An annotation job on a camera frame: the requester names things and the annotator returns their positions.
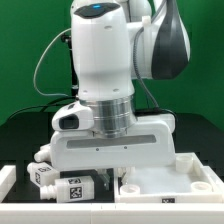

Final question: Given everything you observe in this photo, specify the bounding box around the white U-shaped fence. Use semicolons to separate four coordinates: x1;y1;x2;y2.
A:
0;164;224;224

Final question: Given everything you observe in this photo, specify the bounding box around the grey camera cable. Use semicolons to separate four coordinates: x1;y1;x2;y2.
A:
33;27;78;98

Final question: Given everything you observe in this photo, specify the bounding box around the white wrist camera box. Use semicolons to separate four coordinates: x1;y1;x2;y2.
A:
52;101;94;131

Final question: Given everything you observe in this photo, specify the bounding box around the black base cable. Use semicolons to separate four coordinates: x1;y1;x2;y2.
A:
7;96;78;122

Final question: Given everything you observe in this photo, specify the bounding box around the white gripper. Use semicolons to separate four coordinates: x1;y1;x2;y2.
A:
50;114;175;190

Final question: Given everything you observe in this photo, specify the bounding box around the white square tabletop part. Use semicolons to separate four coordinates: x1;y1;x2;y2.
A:
114;153;224;203

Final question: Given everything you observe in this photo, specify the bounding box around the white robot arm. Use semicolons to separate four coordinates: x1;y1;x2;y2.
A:
50;0;190;171

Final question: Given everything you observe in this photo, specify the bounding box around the black camera stand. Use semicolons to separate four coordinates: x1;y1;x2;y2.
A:
61;34;79;96

